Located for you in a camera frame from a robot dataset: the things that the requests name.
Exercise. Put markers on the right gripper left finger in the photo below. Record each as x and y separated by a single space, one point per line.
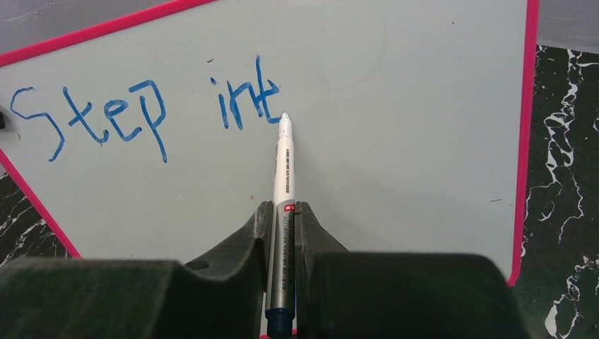
219 294

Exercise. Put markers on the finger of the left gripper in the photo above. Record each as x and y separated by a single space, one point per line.
2 121

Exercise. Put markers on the white marker pen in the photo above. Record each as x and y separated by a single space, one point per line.
280 292

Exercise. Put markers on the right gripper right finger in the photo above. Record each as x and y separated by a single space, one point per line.
348 294

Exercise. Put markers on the pink framed whiteboard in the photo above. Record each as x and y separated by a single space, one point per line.
153 135

